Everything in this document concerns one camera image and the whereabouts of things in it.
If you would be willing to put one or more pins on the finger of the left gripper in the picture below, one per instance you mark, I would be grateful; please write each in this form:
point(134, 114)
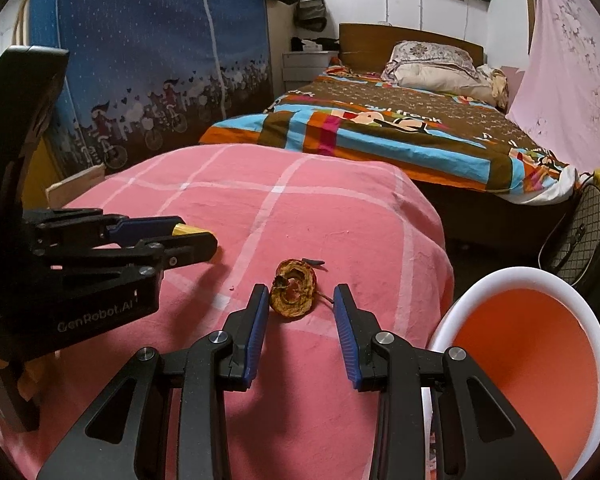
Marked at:
point(91, 227)
point(97, 258)

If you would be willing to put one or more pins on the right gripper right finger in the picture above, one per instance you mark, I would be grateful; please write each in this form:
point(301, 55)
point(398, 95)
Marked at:
point(440, 398)

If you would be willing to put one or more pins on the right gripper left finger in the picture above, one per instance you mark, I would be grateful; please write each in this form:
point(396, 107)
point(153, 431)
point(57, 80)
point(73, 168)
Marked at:
point(123, 434)

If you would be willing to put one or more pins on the orange trash bin white rim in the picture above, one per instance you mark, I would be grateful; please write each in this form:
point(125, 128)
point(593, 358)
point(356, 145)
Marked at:
point(539, 342)

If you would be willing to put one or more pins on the cardboard box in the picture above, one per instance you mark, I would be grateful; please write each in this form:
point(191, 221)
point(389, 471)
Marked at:
point(65, 191)

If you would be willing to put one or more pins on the pink plaid quilt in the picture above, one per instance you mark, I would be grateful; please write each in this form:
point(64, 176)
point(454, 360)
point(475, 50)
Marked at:
point(366, 222)

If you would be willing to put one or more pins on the blue fabric wardrobe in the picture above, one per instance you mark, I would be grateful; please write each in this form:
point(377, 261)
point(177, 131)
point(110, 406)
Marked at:
point(149, 76)

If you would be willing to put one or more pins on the checkered bag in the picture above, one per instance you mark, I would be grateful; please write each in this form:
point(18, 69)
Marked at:
point(572, 249)

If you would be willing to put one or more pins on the white nightstand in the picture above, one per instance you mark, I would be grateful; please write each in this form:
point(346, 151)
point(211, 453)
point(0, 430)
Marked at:
point(302, 67)

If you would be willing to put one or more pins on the grey handbag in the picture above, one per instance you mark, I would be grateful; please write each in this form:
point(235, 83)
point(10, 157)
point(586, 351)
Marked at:
point(311, 15)

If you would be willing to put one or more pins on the wooden headboard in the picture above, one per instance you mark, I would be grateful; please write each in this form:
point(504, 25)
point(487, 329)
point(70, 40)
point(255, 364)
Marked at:
point(367, 47)

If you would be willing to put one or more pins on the colourful bed cover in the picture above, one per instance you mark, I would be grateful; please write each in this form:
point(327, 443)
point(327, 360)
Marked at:
point(434, 137)

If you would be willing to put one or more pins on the floral pillow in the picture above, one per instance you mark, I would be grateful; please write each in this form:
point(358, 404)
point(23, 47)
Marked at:
point(410, 52)

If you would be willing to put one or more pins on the pink hanging sheet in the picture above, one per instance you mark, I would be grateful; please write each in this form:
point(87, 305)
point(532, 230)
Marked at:
point(558, 102)

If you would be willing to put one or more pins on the beige pillow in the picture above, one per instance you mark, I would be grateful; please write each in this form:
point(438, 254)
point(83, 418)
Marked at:
point(441, 79)

